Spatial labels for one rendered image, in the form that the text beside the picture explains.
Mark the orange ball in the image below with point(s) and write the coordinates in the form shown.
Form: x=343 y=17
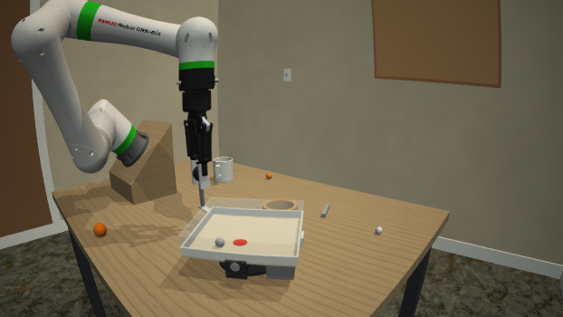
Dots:
x=100 y=230

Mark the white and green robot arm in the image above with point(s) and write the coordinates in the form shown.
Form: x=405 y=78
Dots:
x=37 y=42

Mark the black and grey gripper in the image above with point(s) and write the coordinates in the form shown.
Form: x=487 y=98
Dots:
x=200 y=132

